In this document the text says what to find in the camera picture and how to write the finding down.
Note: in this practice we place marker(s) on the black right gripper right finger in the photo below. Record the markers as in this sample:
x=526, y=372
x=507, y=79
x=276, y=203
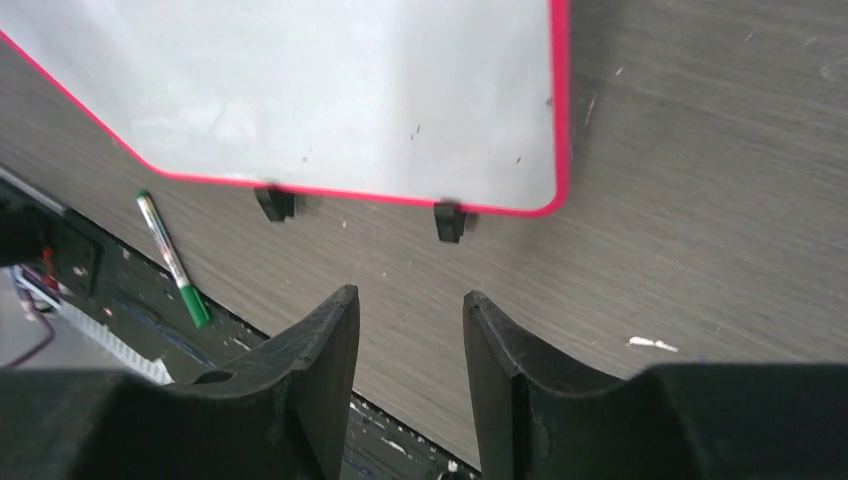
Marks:
x=541, y=414

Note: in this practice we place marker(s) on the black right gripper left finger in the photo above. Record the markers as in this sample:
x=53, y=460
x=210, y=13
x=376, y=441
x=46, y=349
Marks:
x=279, y=411

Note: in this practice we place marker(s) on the green whiteboard marker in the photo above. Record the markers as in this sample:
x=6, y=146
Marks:
x=189, y=293

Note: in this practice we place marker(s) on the red-framed whiteboard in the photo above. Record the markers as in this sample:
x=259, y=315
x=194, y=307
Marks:
x=401, y=101

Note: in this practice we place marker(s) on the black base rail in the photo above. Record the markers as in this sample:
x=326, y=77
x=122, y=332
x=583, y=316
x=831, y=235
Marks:
x=121, y=289

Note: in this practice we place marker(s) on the whiteboard metal wire stand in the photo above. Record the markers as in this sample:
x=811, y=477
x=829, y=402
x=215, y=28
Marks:
x=279, y=205

